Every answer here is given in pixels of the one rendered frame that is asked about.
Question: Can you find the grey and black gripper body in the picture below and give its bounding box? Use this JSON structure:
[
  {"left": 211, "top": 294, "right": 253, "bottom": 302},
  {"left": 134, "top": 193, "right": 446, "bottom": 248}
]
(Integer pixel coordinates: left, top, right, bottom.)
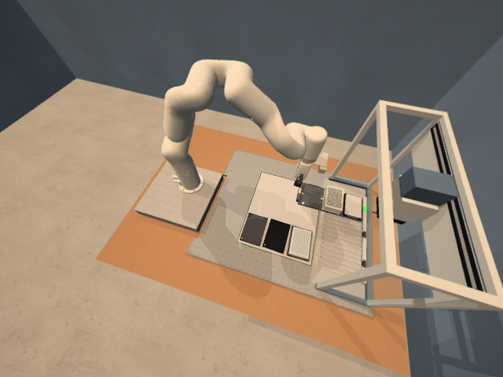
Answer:
[{"left": 294, "top": 159, "right": 312, "bottom": 180}]

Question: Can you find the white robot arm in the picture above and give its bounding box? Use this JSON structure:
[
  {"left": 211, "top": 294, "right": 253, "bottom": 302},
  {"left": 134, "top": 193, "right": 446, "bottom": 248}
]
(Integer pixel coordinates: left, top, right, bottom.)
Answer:
[{"left": 161, "top": 60, "right": 329, "bottom": 194}]

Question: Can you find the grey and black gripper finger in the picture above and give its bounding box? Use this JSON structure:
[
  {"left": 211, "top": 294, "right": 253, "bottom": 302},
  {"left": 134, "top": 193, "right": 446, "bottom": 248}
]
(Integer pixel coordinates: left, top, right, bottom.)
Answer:
[{"left": 294, "top": 174, "right": 303, "bottom": 187}]

